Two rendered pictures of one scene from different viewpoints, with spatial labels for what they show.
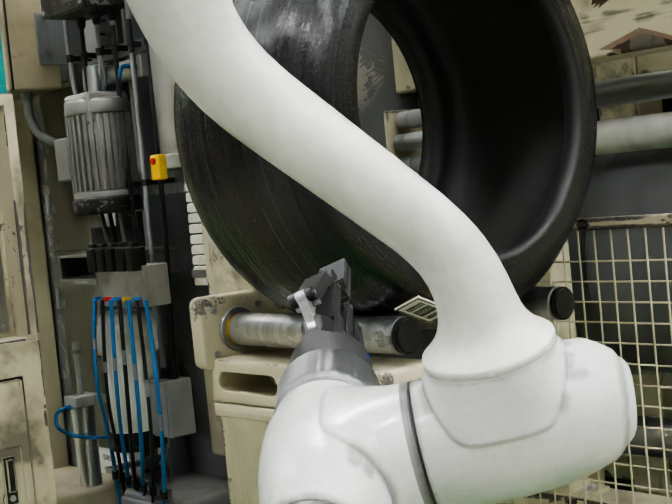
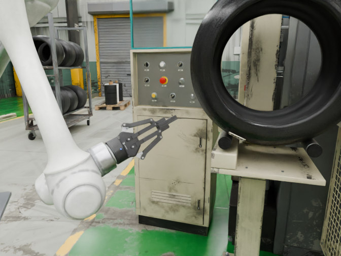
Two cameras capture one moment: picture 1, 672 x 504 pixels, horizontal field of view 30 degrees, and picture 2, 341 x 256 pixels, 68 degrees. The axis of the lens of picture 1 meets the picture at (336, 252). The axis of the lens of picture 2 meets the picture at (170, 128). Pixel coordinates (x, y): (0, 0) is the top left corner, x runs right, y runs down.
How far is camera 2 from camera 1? 1.07 m
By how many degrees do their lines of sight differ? 57
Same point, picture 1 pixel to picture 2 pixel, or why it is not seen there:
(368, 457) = not seen: hidden behind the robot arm
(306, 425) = not seen: hidden behind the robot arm
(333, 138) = (24, 86)
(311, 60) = (198, 46)
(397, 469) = not seen: hidden behind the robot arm
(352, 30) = (214, 36)
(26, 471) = (204, 141)
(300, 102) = (21, 73)
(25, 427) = (205, 131)
